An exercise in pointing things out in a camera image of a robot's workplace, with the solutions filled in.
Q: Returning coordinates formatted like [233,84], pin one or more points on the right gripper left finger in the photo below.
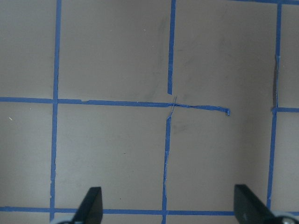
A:
[90,210]

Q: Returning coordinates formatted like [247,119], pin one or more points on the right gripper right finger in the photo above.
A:
[248,208]

